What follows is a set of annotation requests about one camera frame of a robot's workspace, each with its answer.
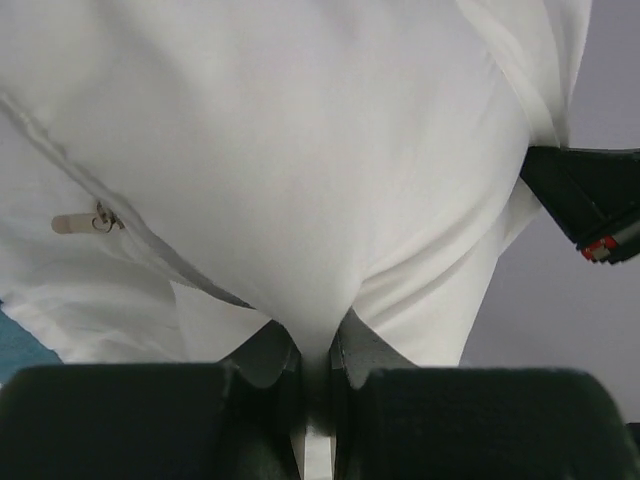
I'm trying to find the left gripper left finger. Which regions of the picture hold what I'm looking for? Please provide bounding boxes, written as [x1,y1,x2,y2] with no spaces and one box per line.
[1,322,301,479]

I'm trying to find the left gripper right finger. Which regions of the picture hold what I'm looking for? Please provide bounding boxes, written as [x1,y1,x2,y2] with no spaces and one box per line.
[330,312,639,480]

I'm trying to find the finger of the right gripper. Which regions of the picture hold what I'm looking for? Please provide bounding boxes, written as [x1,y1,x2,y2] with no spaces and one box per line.
[520,146,639,265]

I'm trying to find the blue patterned pillowcase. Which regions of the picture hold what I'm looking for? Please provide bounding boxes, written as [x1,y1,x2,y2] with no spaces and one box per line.
[1,301,64,386]

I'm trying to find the white pillow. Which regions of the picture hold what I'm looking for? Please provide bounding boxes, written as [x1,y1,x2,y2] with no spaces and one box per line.
[1,1,591,368]

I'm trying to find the metal pillow zipper pull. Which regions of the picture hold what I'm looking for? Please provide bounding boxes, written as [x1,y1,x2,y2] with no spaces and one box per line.
[51,201,124,235]

